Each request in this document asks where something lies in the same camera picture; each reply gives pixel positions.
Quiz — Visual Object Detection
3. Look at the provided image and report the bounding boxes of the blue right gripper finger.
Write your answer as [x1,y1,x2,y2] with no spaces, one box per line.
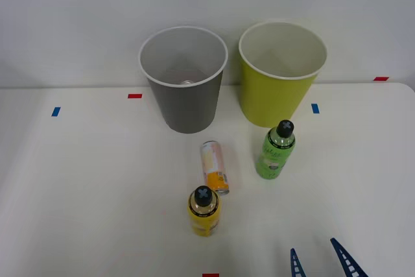
[290,247,307,277]
[329,237,370,277]

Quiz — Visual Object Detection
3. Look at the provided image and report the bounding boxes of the yellow bottle with black cap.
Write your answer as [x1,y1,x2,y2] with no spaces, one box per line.
[187,185,224,237]

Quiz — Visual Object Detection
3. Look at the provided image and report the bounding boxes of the green bottle with black cap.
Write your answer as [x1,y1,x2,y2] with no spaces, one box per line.
[255,119,297,180]

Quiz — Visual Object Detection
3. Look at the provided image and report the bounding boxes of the white and orange drink can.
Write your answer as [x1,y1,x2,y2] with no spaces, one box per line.
[199,140,231,196]

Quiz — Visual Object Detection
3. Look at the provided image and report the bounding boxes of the yellow-green plastic waste bin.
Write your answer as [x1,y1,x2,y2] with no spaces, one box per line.
[238,21,328,129]

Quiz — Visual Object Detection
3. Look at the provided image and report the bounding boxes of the grey plastic waste bin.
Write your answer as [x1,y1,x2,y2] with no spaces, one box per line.
[138,25,229,134]

